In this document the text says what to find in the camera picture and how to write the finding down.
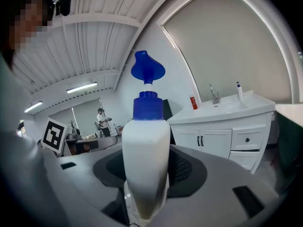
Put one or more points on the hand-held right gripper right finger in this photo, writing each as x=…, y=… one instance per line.
x=213, y=197

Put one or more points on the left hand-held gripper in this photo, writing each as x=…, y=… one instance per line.
x=54, y=136

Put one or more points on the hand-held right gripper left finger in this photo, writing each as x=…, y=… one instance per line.
x=94, y=197

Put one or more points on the red bottle white cap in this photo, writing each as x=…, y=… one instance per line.
x=193, y=103

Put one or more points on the potted plant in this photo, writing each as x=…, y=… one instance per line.
x=72, y=124

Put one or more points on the ceiling tube light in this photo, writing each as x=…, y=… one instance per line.
x=81, y=87
x=33, y=106

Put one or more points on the person's torso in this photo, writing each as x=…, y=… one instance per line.
x=19, y=150

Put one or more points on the white sink vanity cabinet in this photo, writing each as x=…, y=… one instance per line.
x=213, y=131

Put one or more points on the chrome faucet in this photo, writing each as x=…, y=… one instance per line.
x=215, y=98

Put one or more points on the person's head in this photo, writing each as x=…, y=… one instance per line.
x=28, y=25

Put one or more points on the beige roller blind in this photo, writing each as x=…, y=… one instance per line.
x=225, y=44

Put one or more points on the black head-worn camera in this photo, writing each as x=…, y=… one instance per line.
x=64, y=2

